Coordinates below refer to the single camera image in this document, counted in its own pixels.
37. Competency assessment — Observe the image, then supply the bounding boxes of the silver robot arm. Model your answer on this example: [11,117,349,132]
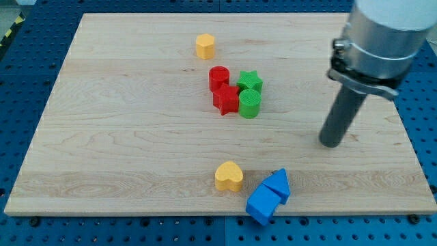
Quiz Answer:
[328,0,436,100]

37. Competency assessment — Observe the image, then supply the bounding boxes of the yellow hexagon block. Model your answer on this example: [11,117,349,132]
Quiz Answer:
[196,33,215,59]

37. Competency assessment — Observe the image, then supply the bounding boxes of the red star block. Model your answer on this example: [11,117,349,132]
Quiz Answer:
[213,83,240,115]

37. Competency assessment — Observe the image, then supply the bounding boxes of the green cylinder block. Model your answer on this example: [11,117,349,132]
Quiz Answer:
[238,89,262,118]

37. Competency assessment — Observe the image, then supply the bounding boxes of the red cylinder block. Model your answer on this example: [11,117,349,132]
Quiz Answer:
[208,66,230,92]

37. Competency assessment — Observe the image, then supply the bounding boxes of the green star block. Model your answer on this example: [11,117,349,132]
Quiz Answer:
[236,70,263,94]

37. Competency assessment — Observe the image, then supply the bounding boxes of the yellow heart block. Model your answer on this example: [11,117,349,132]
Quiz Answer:
[214,161,244,192]

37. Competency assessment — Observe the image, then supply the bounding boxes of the wooden board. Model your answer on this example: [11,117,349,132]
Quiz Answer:
[5,14,436,217]

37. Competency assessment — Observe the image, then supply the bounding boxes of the blue triangle block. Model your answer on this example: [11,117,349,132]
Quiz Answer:
[262,168,292,205]

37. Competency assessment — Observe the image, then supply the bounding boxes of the blue cube block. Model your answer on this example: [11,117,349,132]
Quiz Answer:
[246,184,281,226]

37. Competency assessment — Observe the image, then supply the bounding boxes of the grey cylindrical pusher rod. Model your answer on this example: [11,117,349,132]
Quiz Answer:
[319,85,367,148]

